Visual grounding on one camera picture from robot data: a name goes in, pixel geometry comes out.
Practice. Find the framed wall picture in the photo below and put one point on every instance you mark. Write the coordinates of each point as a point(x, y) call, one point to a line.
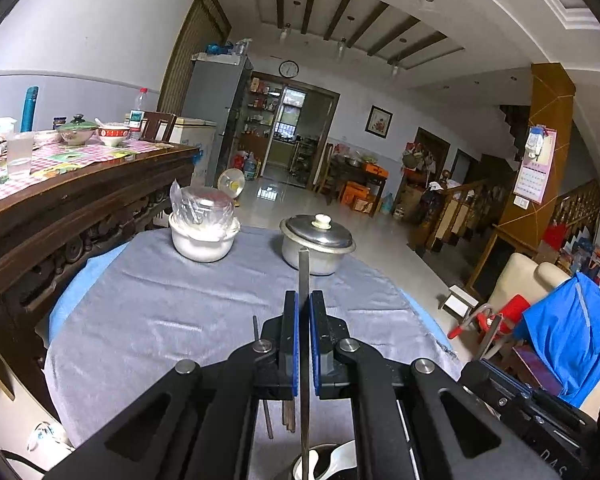
point(379, 121)

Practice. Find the grey tablecloth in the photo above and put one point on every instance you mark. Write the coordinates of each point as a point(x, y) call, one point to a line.
point(180, 300)

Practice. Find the round wall clock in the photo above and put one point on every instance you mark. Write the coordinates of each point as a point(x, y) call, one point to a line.
point(289, 69)

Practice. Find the grey refrigerator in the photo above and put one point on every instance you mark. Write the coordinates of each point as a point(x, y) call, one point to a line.
point(210, 100)

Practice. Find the glass-lidded bowl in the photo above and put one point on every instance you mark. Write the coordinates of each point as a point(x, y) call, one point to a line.
point(77, 132)

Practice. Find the blue thermos bottle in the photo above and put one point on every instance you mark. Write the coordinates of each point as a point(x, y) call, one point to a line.
point(29, 110)

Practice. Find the small white fan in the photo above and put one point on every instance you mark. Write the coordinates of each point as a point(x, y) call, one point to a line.
point(231, 185)

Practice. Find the white step stool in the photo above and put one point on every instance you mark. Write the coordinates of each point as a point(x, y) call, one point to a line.
point(460, 302)

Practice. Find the blue under tablecloth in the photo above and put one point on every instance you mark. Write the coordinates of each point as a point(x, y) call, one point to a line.
point(80, 290)

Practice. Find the pink checked table cover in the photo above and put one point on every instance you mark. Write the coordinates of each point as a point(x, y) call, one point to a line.
point(65, 160)

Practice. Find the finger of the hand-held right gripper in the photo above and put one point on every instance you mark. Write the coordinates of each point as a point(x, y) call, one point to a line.
point(480, 380)

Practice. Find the orange cardboard boxes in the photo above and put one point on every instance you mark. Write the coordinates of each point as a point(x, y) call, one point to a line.
point(357, 197)

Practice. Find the wooden chair purple seat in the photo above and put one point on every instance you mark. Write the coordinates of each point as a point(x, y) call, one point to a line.
point(537, 367)

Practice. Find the red child chair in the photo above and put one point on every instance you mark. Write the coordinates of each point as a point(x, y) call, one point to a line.
point(510, 310)

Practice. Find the white plastic spoon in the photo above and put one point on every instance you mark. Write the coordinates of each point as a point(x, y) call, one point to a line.
point(342, 452)

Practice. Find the white pot with plastic cover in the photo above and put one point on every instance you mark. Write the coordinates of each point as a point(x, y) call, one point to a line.
point(200, 247)

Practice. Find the beige armchair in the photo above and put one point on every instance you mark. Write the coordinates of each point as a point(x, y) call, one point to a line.
point(515, 275)

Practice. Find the brown striped curtain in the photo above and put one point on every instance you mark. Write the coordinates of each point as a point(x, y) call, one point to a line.
point(190, 60)

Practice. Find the grey metal chopstick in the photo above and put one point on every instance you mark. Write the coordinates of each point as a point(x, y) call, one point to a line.
point(304, 275)

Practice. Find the clear plastic bag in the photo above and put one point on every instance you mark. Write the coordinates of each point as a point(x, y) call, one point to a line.
point(200, 205)

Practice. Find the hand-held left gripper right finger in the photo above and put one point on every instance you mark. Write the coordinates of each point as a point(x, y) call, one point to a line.
point(313, 350)

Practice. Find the carved wooden sideboard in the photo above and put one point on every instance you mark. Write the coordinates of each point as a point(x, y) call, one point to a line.
point(55, 220)

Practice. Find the white patterned plastic bag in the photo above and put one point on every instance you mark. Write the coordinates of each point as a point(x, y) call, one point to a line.
point(50, 442)

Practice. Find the dark wooden chair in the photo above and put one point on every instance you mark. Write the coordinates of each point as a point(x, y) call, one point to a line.
point(155, 127)

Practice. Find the dark utensil holder cup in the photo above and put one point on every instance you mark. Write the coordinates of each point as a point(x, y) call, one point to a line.
point(322, 458)

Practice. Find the dark wooden side table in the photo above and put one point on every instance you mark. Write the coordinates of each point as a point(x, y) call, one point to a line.
point(337, 175)

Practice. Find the glass pendant lamp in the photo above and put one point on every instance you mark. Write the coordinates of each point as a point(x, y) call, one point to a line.
point(395, 67)
point(286, 32)
point(341, 49)

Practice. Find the flat orange box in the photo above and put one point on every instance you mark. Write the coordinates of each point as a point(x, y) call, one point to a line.
point(376, 171)

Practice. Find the pile of dark chopsticks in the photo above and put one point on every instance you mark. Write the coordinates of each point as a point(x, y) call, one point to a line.
point(269, 420)

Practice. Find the clear plastic cup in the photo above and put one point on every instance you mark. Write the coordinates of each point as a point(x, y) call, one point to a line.
point(20, 157)

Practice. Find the white chest freezer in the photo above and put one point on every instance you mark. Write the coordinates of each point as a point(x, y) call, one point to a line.
point(192, 145)

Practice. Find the red-capped plastic bottle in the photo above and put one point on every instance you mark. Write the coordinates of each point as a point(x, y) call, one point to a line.
point(138, 115)

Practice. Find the white wall switch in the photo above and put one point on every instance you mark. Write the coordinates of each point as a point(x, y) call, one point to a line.
point(520, 201)

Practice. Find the aluminium pot lid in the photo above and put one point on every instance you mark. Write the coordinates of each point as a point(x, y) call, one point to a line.
point(310, 232)

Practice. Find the red-patterned white bowl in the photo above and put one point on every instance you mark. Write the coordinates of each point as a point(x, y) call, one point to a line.
point(113, 136)

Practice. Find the aluminium pot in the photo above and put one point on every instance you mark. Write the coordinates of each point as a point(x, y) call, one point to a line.
point(325, 263)

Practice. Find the wooden shelf cabinet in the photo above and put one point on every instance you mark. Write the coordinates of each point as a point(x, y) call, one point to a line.
point(257, 120)

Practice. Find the blue jacket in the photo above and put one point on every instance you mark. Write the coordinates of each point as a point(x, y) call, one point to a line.
point(565, 330)

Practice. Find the wooden stair railing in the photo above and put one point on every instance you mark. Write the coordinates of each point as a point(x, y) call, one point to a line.
point(460, 210)

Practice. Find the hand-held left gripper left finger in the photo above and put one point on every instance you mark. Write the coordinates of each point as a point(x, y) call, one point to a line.
point(296, 350)

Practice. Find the pink wall calendar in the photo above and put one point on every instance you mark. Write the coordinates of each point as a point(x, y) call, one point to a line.
point(532, 175)

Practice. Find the blue water jug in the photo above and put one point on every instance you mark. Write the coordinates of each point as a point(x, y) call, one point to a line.
point(388, 205)
point(250, 167)

